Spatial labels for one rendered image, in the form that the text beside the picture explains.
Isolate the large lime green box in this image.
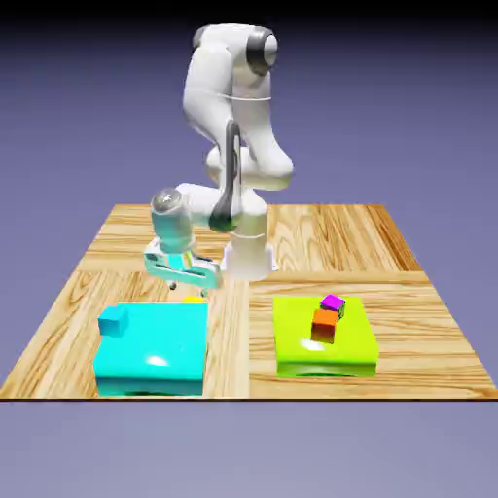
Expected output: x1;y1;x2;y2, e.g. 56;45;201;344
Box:
272;296;380;378

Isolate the small magenta cube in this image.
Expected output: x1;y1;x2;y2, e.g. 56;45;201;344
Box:
319;294;347;323

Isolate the small cyan cube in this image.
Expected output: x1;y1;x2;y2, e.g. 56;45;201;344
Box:
96;305;130;338

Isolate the small orange cube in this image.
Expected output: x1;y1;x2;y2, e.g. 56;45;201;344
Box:
309;308;340;345

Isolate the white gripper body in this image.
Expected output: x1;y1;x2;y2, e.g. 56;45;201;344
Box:
143;248;224;290

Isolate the large cyan box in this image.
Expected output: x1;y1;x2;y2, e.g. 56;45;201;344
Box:
91;302;210;397

